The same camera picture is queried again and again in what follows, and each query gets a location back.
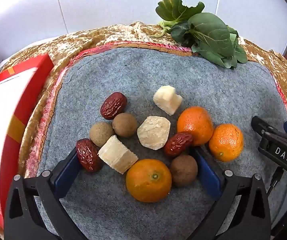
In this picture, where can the green leafy vegetable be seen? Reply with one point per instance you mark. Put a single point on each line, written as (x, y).
(208, 35)

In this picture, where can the gold velvet cloth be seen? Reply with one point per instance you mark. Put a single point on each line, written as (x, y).
(96, 36)

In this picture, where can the red box white inside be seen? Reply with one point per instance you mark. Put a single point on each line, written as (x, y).
(1, 110)

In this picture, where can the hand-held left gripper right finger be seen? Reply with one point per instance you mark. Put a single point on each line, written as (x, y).
(208, 177)

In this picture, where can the wedge pale sugarcane chunk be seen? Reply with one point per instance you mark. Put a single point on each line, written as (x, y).
(117, 153)

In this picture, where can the grey felt mat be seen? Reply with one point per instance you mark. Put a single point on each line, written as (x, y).
(133, 75)

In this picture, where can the red jujube date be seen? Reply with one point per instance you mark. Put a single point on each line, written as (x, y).
(178, 143)
(113, 105)
(88, 155)

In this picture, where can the hexagonal pale sugarcane chunk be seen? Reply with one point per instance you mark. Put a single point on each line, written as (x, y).
(153, 132)

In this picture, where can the irregular pale sugarcane chunk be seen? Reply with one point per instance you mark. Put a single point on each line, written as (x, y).
(167, 99)

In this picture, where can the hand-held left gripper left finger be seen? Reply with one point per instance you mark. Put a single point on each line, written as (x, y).
(67, 175)

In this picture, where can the brown longan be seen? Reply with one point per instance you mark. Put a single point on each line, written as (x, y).
(183, 171)
(101, 133)
(124, 124)

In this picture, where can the orange mandarin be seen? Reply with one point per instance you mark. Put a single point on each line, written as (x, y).
(195, 126)
(148, 180)
(226, 142)

